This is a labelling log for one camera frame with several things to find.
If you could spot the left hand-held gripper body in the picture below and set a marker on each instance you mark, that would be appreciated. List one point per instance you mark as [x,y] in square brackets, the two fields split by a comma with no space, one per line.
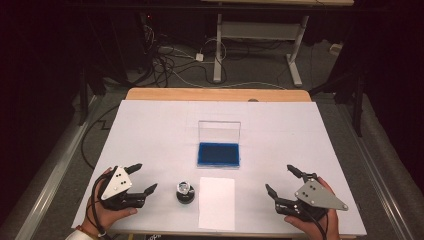
[116,184]

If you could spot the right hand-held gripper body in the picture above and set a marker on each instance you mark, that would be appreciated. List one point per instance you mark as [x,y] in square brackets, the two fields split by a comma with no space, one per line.
[316,196]

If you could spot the black round stamp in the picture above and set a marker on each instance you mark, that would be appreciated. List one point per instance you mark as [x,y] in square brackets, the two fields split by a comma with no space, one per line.
[185,193]

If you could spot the white paper sheet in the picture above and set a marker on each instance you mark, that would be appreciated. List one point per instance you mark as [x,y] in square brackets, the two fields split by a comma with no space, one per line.
[216,206]

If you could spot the blue ink pad clear case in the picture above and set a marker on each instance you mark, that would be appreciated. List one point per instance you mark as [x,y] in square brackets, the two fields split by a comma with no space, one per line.
[218,154]

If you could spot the person's right hand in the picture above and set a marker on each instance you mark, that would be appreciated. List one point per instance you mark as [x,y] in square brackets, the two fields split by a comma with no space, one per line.
[328,226]

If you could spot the person's left hand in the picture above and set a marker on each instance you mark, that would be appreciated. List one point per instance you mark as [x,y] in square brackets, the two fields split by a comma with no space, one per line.
[110,217]

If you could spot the large white board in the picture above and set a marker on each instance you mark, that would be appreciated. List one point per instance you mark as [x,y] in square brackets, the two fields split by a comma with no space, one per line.
[160,133]

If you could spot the wooden table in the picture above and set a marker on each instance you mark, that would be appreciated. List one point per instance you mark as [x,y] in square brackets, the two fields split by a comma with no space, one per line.
[200,94]

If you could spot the white power strip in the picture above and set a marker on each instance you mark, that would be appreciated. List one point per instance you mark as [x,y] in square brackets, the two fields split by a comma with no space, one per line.
[336,49]

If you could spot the white power adapter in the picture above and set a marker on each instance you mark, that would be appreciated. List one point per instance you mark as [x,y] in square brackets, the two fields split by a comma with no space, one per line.
[199,57]

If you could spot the grey metal floor rail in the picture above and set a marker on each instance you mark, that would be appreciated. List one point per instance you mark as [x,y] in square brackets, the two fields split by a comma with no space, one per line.
[50,180]
[373,173]

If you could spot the black stand post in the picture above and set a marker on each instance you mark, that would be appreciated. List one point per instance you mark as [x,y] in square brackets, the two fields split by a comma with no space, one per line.
[358,110]
[83,100]

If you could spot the white metal frame desk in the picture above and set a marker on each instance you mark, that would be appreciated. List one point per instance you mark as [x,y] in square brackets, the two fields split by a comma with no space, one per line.
[260,30]

